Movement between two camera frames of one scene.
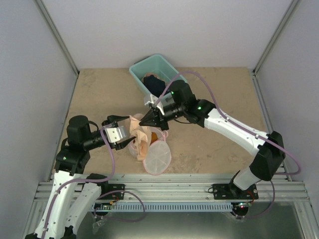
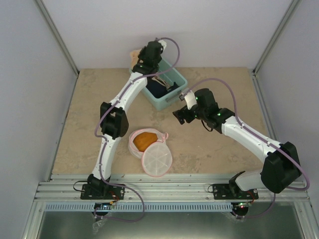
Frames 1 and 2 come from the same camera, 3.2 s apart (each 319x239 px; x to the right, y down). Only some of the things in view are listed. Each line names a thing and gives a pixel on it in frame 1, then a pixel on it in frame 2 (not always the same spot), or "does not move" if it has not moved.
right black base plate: [227, 191] does not move
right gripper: [154, 118] to [179, 114]
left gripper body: [110, 125] to [141, 54]
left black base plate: [105, 188] does not move
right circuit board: [242, 205] does not move
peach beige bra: [142, 134] to [134, 56]
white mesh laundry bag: [158, 160] does not move
